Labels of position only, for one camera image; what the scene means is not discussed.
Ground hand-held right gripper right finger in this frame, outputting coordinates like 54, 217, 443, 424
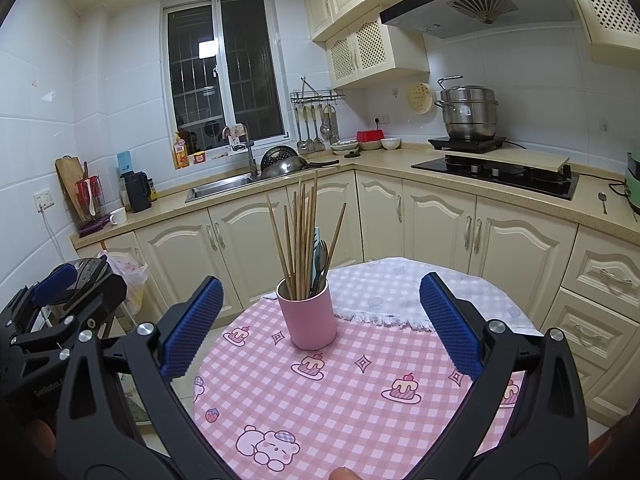
407, 272, 591, 480

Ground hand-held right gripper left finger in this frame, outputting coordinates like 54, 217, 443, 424
55, 275, 238, 480

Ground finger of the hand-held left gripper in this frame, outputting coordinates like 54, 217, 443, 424
10, 270, 128, 357
0, 261, 78, 331

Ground pink cup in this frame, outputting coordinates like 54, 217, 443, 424
276, 277, 338, 351

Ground dark plastic spork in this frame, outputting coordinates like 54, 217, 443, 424
310, 240, 331, 296

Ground light blue sheathed knife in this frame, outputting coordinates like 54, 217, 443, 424
311, 227, 323, 286

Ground bundle of wooden chopsticks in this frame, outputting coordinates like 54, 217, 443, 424
266, 170, 347, 300

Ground person's left hand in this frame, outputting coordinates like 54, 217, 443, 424
22, 417, 57, 461

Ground metal pot with glass lid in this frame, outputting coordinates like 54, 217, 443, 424
65, 255, 111, 281

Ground plastic bag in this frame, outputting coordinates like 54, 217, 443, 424
97, 250, 150, 318

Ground white fringed bear cloth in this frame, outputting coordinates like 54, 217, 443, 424
262, 256, 543, 337

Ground purple cup rack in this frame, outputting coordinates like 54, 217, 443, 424
78, 214, 112, 238

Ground red cup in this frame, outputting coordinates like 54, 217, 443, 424
89, 175, 106, 216
75, 178, 92, 218

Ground cream base cabinets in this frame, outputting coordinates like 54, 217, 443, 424
70, 145, 640, 426

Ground wooden cutting board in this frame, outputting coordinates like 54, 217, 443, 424
55, 155, 91, 226

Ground black kettle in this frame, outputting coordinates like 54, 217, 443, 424
122, 171, 153, 213

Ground cream drawer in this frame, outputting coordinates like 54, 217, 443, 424
542, 287, 640, 376
562, 227, 640, 313

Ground stainless steel sink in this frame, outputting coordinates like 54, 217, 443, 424
185, 174, 258, 204

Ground pink checked tablecloth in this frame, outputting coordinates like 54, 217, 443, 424
192, 280, 531, 480

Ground yellow bottle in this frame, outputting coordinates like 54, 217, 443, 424
173, 131, 191, 170

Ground black gas hob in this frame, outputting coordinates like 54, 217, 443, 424
411, 155, 581, 202

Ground beige board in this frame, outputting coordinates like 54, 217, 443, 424
426, 146, 571, 173

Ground metal faucet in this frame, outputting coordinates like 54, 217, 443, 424
222, 124, 258, 178

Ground black induction cooker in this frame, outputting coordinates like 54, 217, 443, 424
427, 135, 507, 153

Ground metal wok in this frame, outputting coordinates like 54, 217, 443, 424
262, 156, 341, 180

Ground metal colander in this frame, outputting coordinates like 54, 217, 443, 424
260, 145, 301, 176

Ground stainless steel steamer pot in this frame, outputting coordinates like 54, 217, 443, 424
434, 75, 500, 141

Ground round cream steamer plate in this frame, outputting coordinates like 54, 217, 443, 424
405, 82, 432, 115

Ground green electric cooker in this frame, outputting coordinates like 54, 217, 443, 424
624, 150, 640, 206

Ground white framed window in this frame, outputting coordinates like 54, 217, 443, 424
160, 0, 292, 153

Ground cream lattice door cabinet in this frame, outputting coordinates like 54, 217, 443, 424
325, 7, 431, 90

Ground large cream lattice cabinet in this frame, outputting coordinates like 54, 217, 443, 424
555, 0, 640, 63

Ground wall utensil rack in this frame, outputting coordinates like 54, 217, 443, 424
290, 76, 346, 106

